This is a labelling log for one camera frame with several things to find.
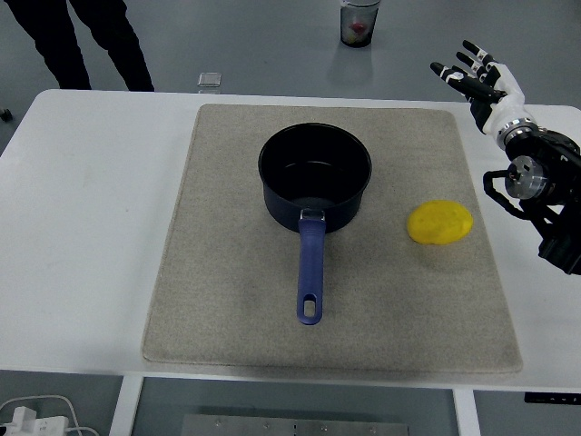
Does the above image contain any yellow potato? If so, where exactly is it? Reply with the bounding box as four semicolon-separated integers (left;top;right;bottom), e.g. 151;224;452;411
406;199;475;246

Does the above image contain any white cable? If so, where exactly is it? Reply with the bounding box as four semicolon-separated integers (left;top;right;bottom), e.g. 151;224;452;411
0;394;99;436

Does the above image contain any black table control panel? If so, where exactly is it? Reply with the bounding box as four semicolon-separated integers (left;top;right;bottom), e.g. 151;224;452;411
524;391;581;404

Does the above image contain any person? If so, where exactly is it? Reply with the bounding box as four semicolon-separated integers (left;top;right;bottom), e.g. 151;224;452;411
6;0;155;92

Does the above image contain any blue pot with handle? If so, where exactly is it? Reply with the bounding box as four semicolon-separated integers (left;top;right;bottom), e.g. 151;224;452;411
257;123;373;326

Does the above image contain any grey metal plate with screws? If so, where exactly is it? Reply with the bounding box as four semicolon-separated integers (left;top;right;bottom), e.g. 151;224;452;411
181;413;412;436

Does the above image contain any small clear plastic box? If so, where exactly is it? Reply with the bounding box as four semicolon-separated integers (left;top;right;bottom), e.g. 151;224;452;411
197;72;223;94

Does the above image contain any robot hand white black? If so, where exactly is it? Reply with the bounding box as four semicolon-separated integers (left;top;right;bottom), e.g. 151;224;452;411
429;39;527;137

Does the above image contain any beige fabric mat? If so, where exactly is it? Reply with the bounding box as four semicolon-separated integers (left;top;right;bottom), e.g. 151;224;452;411
141;103;524;374

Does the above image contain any white power strip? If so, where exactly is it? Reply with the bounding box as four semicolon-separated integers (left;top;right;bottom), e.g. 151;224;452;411
0;406;70;436

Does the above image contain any white table leg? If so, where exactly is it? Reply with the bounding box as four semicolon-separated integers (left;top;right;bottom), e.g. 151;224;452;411
453;389;481;436
108;375;144;436

